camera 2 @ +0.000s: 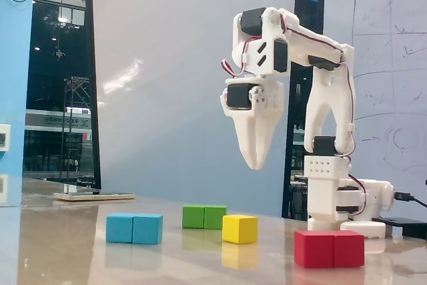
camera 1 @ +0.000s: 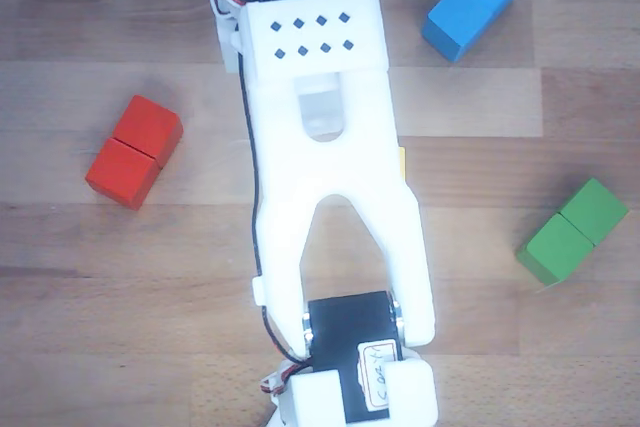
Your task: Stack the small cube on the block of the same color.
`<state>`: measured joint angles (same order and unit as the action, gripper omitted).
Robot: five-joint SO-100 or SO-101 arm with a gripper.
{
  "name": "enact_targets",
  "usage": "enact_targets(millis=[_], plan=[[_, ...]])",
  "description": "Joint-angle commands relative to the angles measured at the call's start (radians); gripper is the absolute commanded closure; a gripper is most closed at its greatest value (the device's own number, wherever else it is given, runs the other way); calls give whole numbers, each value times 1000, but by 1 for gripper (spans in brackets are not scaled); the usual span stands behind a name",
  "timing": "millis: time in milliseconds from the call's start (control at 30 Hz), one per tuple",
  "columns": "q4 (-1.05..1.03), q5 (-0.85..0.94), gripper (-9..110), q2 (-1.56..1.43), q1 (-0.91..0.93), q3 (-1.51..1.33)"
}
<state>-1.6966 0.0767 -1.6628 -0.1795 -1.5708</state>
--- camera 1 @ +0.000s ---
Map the green wooden block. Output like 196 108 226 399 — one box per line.
516 176 630 288

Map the blue wooden block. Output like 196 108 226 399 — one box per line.
421 0 526 64

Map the red wooden block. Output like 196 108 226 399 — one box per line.
84 94 185 212

